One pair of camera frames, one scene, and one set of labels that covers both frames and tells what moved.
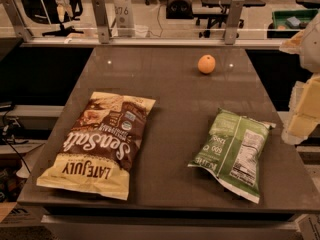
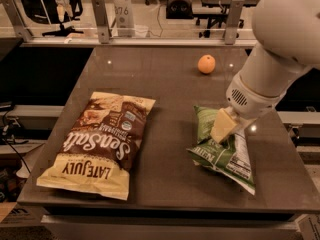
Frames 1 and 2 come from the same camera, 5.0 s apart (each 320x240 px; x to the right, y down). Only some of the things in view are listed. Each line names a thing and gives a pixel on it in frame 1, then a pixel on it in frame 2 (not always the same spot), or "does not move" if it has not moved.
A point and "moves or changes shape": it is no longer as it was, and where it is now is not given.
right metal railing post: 236,6 does not move
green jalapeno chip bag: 231,152 moves or changes shape
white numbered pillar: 124,9 does not move
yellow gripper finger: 304,110 -> 223,125
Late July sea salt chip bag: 96,156 does not move
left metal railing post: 14,13 does not move
